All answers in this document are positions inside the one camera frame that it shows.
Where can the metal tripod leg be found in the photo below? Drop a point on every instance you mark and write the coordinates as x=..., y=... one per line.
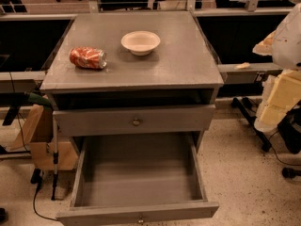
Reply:
x=55, y=158

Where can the crushed orange soda can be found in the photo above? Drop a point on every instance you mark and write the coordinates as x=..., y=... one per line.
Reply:
x=88, y=58

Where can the grey drawer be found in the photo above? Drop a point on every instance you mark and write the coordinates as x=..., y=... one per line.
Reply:
x=134, y=120
x=137, y=179

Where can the black stand base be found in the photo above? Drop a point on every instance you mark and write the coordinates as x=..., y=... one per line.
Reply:
x=245, y=105

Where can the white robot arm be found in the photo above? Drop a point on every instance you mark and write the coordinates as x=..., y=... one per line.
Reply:
x=286, y=47

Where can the grey wooden drawer cabinet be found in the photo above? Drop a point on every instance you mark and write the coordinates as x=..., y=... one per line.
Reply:
x=180, y=71

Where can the white bowl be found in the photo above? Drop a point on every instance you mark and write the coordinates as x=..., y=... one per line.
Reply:
x=140, y=43

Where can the small beige scrap on ledge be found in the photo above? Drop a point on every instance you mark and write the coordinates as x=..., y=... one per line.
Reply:
x=242, y=66

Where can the black caster wheel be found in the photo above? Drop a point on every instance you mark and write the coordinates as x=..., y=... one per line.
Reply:
x=290, y=173

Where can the brown cardboard box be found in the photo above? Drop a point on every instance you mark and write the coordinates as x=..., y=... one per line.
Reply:
x=37, y=134

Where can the grey top drawer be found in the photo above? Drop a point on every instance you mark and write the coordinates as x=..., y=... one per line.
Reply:
x=134, y=120

